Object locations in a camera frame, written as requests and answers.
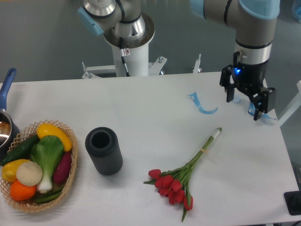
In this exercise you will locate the blue ribbon under gripper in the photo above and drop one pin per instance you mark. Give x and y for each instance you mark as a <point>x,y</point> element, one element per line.
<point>251,108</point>

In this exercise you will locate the dark grey ribbed vase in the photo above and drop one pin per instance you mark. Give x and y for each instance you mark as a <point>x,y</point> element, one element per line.
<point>103,148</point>

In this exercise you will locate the green bok choy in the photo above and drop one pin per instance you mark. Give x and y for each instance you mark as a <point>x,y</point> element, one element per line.
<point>47,154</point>

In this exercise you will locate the orange fruit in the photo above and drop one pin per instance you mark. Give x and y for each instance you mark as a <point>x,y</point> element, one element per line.
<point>20,192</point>

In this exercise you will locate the woven bamboo basket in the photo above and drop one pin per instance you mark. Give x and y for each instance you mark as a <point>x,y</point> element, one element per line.
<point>29,205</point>

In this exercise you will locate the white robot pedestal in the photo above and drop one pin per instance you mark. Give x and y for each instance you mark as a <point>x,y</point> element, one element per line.
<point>136,60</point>

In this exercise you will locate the purple sweet potato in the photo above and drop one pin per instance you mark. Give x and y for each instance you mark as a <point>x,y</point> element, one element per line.
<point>62,171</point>

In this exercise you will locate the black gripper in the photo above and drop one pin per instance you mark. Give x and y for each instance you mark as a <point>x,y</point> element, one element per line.
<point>249,80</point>

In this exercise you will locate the blue ribbon strip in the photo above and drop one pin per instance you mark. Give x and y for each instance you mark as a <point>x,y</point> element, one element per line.
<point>195,99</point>

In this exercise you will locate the dark green cucumber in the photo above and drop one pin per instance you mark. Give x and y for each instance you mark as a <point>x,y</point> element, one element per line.
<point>20,151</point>

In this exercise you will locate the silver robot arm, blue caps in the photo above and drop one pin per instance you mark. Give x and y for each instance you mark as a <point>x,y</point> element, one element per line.
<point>129,31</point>

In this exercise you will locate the green beans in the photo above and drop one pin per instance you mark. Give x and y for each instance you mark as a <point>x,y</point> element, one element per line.
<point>49,196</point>

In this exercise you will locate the white frame post right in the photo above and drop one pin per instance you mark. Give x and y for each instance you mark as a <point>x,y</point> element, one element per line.
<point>294,104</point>

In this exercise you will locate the yellow bell pepper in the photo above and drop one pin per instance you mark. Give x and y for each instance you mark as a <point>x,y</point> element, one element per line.
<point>9,170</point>

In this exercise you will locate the blue-handled saucepan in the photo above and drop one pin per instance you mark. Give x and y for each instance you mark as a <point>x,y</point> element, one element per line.
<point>8,130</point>

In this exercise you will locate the red tulip bouquet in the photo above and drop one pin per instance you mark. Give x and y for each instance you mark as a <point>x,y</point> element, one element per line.
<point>175,184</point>

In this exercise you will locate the black device at edge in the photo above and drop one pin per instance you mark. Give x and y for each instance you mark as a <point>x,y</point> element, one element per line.
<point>293,202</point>

